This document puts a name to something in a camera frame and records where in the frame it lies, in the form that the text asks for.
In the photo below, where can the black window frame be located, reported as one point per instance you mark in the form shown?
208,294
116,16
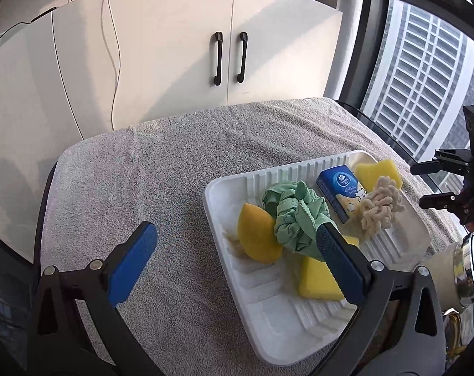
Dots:
368,47

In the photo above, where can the orange-yellow rounded sponge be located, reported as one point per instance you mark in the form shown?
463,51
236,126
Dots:
256,239

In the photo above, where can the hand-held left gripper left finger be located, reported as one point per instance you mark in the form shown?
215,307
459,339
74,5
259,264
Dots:
131,266

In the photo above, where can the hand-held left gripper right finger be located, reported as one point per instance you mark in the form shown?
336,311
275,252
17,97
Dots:
338,266

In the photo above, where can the green cloth scrunchie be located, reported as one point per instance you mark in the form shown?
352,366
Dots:
295,223

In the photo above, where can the white high-rise building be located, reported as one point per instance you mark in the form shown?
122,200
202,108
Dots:
417,78

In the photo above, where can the white cabinet unit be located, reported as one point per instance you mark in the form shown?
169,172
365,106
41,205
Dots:
162,39

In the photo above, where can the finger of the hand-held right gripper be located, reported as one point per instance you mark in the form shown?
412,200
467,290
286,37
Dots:
428,167
436,200

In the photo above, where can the white plastic tray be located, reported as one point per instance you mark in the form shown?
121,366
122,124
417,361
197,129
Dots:
268,305

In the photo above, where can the yellow sponge block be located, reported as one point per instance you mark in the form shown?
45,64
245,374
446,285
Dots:
372,172
315,282

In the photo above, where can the grey towel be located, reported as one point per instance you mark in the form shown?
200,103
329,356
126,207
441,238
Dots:
162,164

